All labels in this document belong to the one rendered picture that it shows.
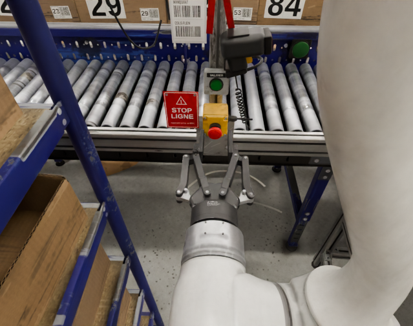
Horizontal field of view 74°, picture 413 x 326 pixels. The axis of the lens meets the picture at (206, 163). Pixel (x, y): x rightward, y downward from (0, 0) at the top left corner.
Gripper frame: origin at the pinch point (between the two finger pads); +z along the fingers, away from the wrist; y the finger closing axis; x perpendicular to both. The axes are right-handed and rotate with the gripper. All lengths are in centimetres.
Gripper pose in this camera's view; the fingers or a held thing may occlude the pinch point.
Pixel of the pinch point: (215, 144)
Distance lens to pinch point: 56.6
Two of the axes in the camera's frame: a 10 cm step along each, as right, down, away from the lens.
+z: 0.4, -7.1, 7.0
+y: -10.0, -0.3, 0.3
